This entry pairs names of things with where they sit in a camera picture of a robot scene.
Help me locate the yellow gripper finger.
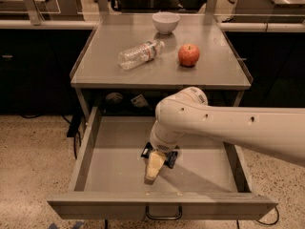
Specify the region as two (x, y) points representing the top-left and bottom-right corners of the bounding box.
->
(145, 151), (166, 181)

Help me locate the blue rxbar wrapper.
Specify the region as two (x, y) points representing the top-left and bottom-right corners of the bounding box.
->
(141, 142), (178, 169)

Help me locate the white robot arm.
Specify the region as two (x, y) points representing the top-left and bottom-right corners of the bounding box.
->
(145, 87), (305, 181)

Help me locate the open grey top drawer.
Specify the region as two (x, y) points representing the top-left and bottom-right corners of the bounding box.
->
(48, 109), (277, 220)

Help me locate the grey metal cabinet counter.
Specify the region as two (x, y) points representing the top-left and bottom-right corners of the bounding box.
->
(71, 13), (252, 115)

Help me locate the white tag inside cabinet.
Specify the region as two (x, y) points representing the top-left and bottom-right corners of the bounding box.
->
(131, 94), (149, 108)

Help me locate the clear plastic water bottle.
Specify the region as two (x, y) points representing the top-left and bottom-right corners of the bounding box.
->
(117, 40), (165, 71)

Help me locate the red apple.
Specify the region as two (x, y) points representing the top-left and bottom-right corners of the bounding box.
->
(178, 44), (200, 67)

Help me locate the white bowl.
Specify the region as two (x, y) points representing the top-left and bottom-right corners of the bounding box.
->
(152, 12), (180, 34)

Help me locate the black drawer handle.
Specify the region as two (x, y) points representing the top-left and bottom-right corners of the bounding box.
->
(145, 206), (183, 220)

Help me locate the black floor cable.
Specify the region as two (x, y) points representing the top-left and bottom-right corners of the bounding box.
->
(18, 113), (83, 160)

